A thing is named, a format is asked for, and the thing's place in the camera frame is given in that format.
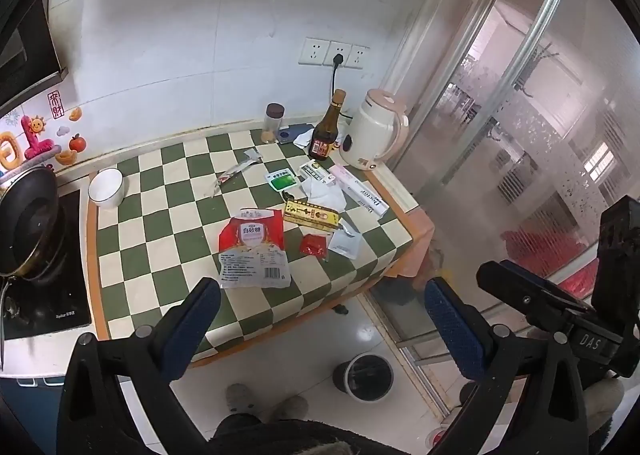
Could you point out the glass sliding door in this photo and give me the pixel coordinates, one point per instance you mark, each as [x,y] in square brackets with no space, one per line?
[500,135]

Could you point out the black range hood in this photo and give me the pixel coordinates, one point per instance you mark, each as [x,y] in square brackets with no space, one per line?
[30,45]

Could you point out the long silver torn wrapper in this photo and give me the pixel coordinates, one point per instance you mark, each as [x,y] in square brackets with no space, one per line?
[235,172]

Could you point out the yellow flat box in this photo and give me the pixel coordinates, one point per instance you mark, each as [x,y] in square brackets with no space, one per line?
[310,213]

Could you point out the white pink toothpaste box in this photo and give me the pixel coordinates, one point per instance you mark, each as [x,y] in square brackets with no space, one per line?
[360,190]

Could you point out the red white sugar bag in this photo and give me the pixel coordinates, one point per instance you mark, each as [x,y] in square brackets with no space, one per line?
[252,245]

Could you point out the white round trash bin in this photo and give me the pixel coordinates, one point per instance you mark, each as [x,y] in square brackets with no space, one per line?
[362,377]

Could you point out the metal door floor track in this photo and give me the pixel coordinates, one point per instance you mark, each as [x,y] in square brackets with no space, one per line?
[415,360]

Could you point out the black induction cooktop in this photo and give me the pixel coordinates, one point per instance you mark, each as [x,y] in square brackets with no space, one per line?
[50,295]

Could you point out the blue flat phone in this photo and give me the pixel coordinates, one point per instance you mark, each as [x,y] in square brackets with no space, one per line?
[292,132]

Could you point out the red plastic tub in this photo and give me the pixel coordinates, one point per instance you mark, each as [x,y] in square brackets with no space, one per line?
[550,260]

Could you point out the green white checkered tablecloth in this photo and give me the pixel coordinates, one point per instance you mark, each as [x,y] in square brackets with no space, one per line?
[165,255]

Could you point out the dark glass sauce bottle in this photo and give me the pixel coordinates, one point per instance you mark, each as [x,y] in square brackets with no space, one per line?
[325,135]

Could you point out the brown lid spice jar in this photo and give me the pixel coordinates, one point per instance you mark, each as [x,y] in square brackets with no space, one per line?
[273,122]

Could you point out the green white sachet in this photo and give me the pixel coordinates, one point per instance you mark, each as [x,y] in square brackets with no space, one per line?
[282,181]

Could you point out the red sauce packet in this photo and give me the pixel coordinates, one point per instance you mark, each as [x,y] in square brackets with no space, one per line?
[313,244]

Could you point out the white electric kettle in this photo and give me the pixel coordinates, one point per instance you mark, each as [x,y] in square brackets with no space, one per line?
[372,132]

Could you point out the white wall socket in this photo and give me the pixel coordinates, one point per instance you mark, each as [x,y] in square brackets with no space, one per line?
[359,57]
[341,51]
[313,51]

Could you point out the peach table cover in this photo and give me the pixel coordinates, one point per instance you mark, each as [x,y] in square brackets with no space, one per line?
[420,245]

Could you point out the white ceramic bowl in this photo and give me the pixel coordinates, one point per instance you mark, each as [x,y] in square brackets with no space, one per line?
[106,187]

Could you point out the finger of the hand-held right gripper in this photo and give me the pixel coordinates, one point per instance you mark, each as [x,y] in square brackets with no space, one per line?
[520,292]
[560,287]

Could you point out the person's right leg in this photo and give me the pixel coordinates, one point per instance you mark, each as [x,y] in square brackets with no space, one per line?
[340,440]

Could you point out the blue base cabinet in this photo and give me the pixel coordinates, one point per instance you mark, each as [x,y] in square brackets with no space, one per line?
[25,420]

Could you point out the large white tissue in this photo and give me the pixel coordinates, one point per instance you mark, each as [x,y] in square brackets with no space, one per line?
[325,197]

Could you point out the person's left leg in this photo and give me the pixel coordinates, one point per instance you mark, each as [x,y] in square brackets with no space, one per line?
[240,427]

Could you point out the small silver packet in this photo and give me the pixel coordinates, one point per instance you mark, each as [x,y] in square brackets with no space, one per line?
[344,244]

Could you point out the small crumpled white tissue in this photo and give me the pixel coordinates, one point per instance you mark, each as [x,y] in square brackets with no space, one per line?
[303,140]

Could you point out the person's leg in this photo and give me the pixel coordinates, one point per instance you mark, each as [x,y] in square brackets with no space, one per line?
[240,427]
[340,440]

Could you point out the person's right forearm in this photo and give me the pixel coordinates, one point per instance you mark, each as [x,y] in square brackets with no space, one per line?
[605,405]

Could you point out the grey fuzzy slipper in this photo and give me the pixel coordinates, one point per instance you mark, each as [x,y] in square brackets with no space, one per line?
[290,407]
[242,400]

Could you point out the black frying pan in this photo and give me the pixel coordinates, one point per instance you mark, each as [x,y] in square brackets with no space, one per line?
[27,225]

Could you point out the white green medicine box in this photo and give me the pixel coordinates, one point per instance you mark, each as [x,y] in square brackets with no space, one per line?
[317,171]

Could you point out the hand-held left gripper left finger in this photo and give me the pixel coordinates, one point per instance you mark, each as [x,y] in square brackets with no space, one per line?
[195,332]

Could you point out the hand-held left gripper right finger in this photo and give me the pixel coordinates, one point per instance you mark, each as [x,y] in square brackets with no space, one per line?
[452,330]

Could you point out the colourful wall stickers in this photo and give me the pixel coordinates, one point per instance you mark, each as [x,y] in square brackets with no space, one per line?
[35,140]

